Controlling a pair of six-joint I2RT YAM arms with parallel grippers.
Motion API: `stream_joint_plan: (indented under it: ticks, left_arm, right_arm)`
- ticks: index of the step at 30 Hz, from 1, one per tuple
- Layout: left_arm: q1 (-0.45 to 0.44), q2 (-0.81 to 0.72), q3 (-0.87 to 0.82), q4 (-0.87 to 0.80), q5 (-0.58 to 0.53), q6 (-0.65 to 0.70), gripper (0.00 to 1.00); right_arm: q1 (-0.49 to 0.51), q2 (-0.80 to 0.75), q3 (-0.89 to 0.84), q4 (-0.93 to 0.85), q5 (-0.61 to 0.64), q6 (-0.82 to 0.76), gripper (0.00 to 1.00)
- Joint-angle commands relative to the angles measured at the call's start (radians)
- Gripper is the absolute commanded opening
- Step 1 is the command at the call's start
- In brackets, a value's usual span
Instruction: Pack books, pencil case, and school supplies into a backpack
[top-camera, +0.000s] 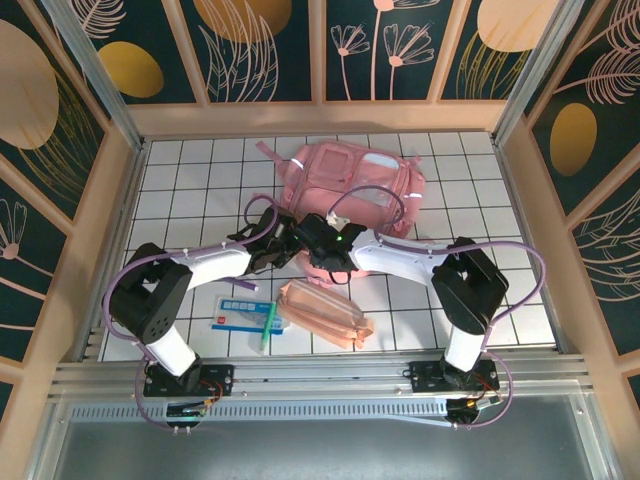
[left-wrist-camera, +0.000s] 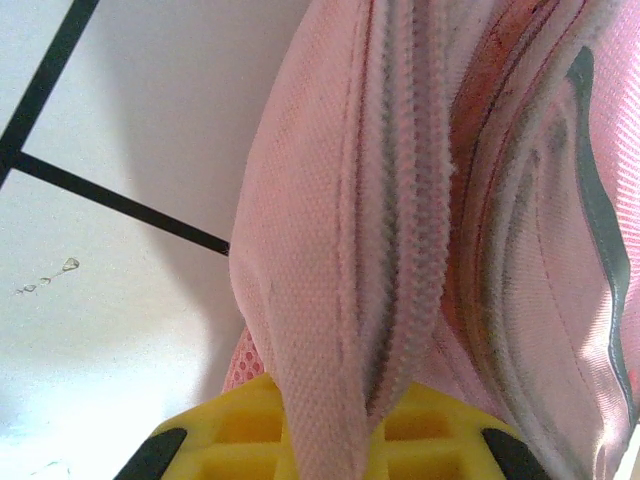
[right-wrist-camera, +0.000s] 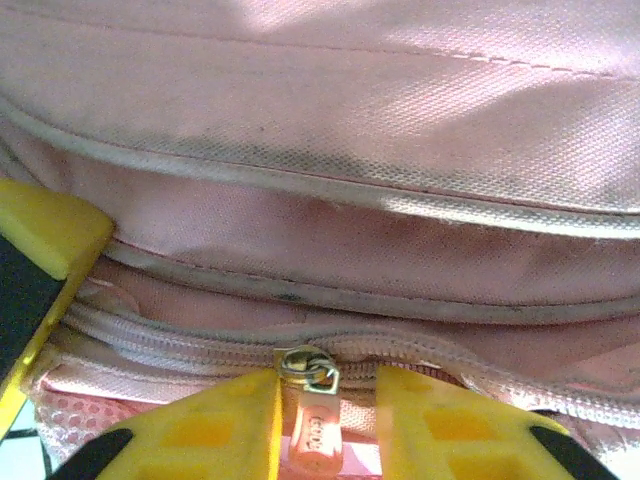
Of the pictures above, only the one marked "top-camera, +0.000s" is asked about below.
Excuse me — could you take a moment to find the pink backpack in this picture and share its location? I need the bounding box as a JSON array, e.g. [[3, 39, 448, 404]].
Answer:
[[254, 139, 436, 284]]

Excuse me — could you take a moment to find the peach pink pencil case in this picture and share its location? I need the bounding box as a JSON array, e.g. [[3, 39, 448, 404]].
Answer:
[[277, 279, 377, 351]]

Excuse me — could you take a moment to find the green pen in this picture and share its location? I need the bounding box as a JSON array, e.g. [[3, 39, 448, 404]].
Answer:
[[258, 299, 278, 351]]

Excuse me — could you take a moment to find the blue white stationery packet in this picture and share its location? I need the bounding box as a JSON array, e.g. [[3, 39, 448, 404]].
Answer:
[[211, 295, 291, 335]]

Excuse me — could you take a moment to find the grey metal sheet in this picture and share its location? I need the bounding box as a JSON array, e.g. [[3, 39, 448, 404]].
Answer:
[[27, 418, 616, 480]]

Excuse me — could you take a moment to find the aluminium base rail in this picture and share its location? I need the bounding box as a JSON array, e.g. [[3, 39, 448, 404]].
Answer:
[[48, 354, 594, 401]]

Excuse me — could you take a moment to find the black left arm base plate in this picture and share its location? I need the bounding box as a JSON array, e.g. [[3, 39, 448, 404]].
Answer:
[[142, 363, 236, 399]]

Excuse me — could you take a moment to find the aluminium side rail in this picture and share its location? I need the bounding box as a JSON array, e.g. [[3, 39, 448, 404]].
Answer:
[[492, 139, 571, 354], [74, 139, 149, 362]]

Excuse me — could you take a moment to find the perforated cable duct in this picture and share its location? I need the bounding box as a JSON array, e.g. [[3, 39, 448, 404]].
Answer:
[[69, 402, 454, 430]]

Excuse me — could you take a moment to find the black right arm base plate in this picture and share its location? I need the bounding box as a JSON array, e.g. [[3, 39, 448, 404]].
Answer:
[[407, 360, 501, 394]]

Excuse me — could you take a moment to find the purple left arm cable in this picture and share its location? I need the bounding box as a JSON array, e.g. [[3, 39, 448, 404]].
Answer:
[[102, 194, 280, 435]]

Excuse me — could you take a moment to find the aluminium corner post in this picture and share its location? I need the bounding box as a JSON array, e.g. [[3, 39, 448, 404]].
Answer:
[[40, 0, 147, 151], [491, 0, 586, 146]]

